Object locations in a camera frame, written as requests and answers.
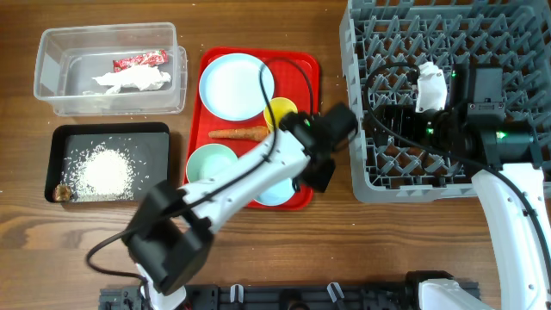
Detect light blue bowl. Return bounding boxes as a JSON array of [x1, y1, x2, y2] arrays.
[[254, 178, 295, 207]]

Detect orange carrot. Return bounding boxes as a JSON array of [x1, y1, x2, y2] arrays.
[[208, 126, 270, 142]]

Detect yellow plastic cup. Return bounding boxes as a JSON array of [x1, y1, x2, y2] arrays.
[[263, 97, 298, 132]]

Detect white tissue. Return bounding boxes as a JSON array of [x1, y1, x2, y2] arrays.
[[93, 65, 172, 95]]

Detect red snack wrapper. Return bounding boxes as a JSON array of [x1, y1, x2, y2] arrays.
[[113, 49, 169, 72]]

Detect white rice grains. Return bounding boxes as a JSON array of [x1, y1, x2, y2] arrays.
[[59, 134, 146, 202]]

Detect brown walnut food scrap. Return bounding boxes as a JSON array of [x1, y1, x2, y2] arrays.
[[53, 184, 72, 202]]

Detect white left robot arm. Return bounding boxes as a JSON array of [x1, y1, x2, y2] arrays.
[[122, 103, 358, 309]]

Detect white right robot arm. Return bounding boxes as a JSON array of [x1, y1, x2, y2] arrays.
[[362, 62, 550, 309]]

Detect grey dishwasher rack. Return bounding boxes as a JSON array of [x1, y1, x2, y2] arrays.
[[339, 0, 550, 202]]

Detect black waste tray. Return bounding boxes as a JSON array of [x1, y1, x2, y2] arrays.
[[44, 122, 170, 203]]

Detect clear plastic waste bin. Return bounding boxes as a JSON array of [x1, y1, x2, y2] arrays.
[[34, 22, 187, 116]]

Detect red plastic tray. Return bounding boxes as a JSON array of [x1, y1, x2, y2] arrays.
[[183, 46, 322, 211]]

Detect mint green bowl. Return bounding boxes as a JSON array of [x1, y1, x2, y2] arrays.
[[185, 144, 238, 183]]

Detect large light blue plate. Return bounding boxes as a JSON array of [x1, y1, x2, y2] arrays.
[[199, 53, 276, 121]]

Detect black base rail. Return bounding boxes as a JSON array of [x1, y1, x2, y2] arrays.
[[98, 282, 481, 310]]

